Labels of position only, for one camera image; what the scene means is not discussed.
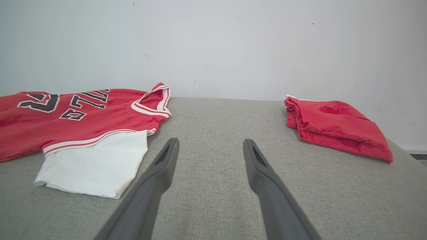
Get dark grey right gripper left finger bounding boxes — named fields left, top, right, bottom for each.
left=94, top=138, right=180, bottom=240

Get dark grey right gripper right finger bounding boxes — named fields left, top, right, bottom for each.
left=243, top=139, right=322, bottom=240

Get red jersey with white sleeves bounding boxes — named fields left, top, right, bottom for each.
left=0, top=82, right=172, bottom=200

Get red shorts with white trim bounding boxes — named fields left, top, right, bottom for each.
left=284, top=95, right=394, bottom=164

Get white baseboard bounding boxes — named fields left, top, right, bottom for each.
left=400, top=144, right=427, bottom=154

